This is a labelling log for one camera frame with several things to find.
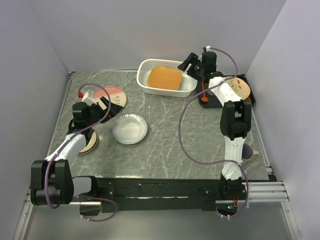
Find pink purple mug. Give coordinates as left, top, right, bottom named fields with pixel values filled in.
left=241, top=143, right=259, bottom=164

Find cream plate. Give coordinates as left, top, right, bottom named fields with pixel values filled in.
left=93, top=86, right=127, bottom=107

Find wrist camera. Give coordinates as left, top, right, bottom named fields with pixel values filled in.
left=203, top=46, right=211, bottom=52
left=78, top=90, right=97, bottom=106

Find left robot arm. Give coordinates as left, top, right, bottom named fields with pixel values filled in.
left=30, top=97, right=123, bottom=209

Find black serving tray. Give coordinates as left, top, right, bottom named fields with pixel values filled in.
left=198, top=74, right=256, bottom=108

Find orange woven tray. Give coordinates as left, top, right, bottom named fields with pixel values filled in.
left=147, top=66, right=183, bottom=91

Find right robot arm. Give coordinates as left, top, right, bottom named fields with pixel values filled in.
left=177, top=47, right=252, bottom=199

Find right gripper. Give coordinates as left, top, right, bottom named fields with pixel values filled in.
left=176, top=52, right=205, bottom=81

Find floral peach plate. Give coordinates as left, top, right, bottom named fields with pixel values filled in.
left=226, top=77, right=251, bottom=100

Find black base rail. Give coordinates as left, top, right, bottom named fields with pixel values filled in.
left=74, top=176, right=277, bottom=216

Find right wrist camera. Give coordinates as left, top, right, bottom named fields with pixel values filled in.
left=203, top=46, right=211, bottom=52

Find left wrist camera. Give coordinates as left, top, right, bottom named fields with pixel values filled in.
left=78, top=90, right=97, bottom=106

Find small beige saucer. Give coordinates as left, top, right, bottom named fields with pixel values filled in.
left=79, top=130, right=99, bottom=155

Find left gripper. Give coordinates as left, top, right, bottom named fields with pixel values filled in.
left=86, top=96, right=123, bottom=127

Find orange plastic spoon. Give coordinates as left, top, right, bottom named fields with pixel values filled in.
left=201, top=82, right=209, bottom=103

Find white scalloped bowl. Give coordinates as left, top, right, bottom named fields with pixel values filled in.
left=112, top=113, right=148, bottom=145

